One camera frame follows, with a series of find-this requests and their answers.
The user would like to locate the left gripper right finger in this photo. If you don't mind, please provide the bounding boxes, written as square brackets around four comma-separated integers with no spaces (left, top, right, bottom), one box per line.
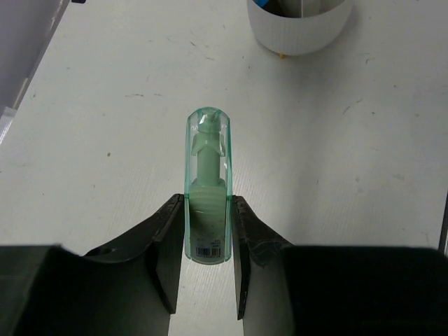
[232,196,295,335]

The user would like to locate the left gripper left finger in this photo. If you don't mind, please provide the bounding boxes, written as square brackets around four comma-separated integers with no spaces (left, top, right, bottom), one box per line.
[85,194,183,335]

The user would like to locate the green translucent cap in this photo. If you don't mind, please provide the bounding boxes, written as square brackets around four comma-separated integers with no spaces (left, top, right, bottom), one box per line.
[184,106,232,265]

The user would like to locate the white round divided container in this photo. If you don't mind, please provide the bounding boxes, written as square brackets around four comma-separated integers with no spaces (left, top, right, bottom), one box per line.
[247,0,354,56]

